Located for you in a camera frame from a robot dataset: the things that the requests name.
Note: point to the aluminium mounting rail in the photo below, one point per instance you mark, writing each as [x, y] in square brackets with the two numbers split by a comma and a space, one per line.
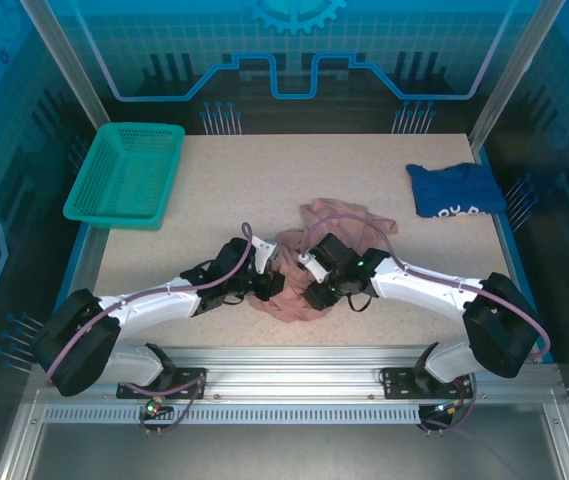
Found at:
[294, 380]

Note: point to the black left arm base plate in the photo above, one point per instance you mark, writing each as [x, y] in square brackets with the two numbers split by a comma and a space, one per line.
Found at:
[186, 385]

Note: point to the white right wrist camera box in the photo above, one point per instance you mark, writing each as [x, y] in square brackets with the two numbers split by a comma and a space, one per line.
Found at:
[316, 270]

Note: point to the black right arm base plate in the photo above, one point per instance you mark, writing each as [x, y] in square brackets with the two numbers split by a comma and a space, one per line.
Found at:
[399, 387]

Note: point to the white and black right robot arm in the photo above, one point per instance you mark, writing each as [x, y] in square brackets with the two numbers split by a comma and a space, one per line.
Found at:
[414, 290]

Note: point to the blue t-shirt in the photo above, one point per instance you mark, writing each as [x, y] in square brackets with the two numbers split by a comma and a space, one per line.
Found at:
[454, 187]

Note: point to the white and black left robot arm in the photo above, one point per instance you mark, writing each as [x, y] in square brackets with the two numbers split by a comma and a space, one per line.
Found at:
[164, 307]

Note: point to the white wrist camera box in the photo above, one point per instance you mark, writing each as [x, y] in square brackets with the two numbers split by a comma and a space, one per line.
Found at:
[264, 252]
[316, 270]

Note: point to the green plastic mesh basket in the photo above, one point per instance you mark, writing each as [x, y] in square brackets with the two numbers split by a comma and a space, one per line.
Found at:
[124, 175]

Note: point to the aluminium frame post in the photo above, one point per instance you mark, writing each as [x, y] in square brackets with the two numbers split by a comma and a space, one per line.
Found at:
[68, 70]
[516, 70]

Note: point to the pink t-shirt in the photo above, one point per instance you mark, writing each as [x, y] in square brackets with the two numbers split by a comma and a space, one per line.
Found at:
[291, 302]

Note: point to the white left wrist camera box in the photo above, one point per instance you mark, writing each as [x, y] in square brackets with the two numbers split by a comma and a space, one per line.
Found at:
[264, 252]

